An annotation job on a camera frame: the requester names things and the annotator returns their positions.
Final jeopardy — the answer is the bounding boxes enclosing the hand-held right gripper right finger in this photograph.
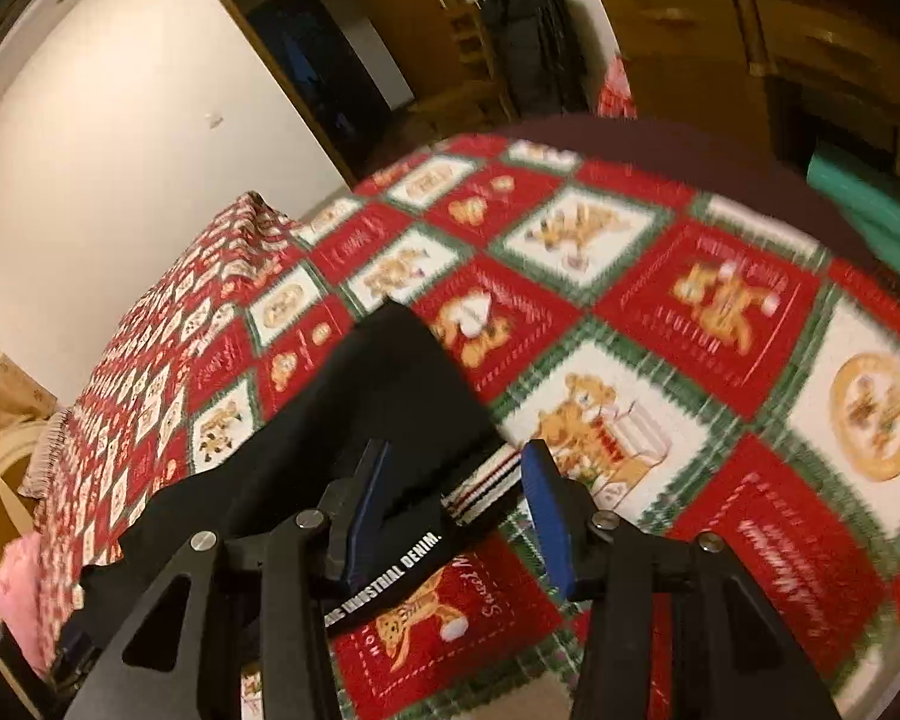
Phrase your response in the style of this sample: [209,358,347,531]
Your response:
[521,439,845,720]

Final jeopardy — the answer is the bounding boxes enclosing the wooden door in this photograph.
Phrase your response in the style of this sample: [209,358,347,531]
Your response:
[322,0,515,125]

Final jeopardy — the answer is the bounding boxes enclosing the black pants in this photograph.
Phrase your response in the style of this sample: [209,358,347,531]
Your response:
[79,300,527,642]

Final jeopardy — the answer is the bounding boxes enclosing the red checked printed blanket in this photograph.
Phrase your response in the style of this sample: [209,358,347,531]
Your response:
[19,133,900,720]

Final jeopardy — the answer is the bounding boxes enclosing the black bag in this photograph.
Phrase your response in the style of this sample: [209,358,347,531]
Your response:
[471,0,595,119]

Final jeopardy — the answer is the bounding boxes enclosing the wooden door frame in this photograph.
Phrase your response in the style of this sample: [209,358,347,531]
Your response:
[201,0,451,185]

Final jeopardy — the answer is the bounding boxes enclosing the dark brown bed sheet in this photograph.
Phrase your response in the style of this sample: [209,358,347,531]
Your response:
[360,112,875,260]

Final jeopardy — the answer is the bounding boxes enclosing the pink pillow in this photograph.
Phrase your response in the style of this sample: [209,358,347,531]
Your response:
[0,532,47,616]

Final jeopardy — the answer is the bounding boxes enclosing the wooden cabinet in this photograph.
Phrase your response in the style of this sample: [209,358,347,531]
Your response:
[576,0,900,192]

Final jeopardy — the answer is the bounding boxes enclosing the teal cloth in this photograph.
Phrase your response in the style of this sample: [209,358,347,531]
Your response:
[805,142,900,282]

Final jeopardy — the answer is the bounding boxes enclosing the wooden chair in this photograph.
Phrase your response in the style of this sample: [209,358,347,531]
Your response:
[420,0,515,125]

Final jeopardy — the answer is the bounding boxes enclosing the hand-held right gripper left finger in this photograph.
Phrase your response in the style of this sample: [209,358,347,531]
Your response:
[64,439,392,720]

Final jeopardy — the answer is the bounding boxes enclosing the red plastic bag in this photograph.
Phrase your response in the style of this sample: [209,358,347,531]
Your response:
[596,56,640,121]

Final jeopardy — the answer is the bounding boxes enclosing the beige patterned curtain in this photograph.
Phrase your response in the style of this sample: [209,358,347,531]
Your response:
[0,337,59,437]

